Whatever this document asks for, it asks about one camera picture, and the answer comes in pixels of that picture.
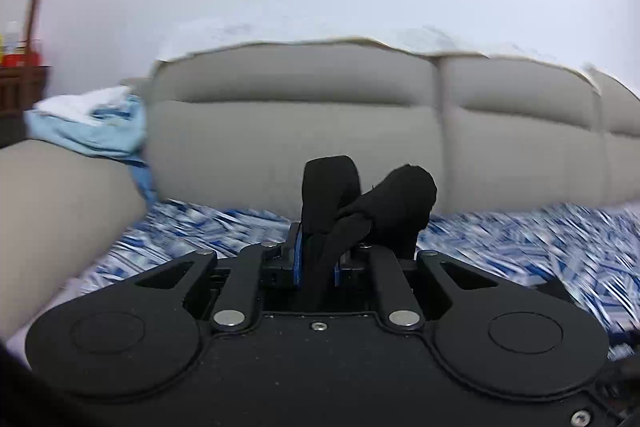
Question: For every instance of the white paper sheet on wall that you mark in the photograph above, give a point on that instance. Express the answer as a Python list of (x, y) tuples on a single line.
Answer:
[(310, 34)]

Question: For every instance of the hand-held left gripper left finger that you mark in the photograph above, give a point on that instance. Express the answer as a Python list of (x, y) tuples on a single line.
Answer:
[(296, 254)]

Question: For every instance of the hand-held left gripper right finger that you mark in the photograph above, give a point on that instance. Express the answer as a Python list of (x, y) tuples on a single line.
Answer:
[(337, 272)]

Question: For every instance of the beige fabric sofa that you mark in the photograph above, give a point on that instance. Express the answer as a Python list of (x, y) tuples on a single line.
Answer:
[(300, 132)]

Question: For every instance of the red box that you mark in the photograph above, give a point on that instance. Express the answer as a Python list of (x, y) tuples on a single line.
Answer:
[(20, 59)]

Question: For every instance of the white crumpled cloth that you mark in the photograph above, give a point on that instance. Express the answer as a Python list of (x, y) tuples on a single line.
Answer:
[(85, 104)]

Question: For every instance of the light blue crumpled cloth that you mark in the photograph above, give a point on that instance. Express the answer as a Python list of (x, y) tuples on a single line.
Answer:
[(95, 132)]

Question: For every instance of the black pants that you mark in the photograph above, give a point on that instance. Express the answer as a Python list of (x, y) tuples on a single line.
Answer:
[(390, 207)]

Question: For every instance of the blue white patterned blanket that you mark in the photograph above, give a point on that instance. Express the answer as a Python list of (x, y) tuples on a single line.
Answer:
[(500, 247)]

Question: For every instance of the brown wooden chair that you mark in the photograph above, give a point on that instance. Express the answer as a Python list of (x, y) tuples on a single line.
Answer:
[(35, 7)]

